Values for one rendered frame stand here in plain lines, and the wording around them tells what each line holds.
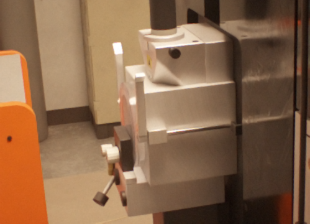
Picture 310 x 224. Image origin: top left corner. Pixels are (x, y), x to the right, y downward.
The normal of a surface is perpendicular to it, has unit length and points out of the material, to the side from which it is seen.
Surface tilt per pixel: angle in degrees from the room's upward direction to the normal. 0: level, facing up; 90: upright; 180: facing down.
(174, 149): 90
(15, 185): 90
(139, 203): 90
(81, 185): 0
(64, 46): 90
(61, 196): 0
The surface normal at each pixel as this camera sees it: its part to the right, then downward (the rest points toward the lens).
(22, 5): 0.57, 0.24
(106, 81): 0.21, 0.31
